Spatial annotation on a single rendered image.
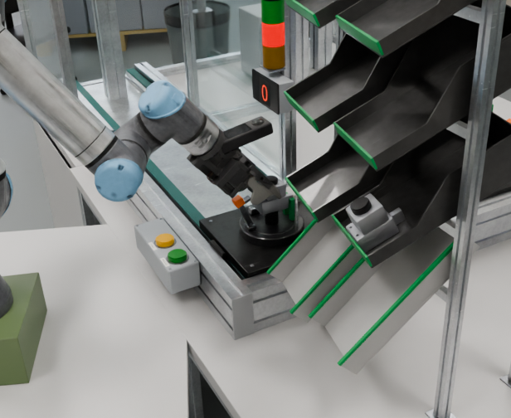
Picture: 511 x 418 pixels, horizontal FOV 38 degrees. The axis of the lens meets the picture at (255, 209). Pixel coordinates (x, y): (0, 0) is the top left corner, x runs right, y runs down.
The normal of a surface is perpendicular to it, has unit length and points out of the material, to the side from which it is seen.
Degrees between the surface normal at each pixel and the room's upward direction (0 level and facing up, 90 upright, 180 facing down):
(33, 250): 0
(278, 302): 90
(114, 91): 90
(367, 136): 25
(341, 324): 45
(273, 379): 0
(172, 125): 103
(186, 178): 0
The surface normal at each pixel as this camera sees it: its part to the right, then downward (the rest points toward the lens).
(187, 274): 0.47, 0.43
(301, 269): -0.70, -0.48
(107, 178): 0.00, 0.47
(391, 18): -0.43, -0.71
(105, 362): -0.04, -0.86
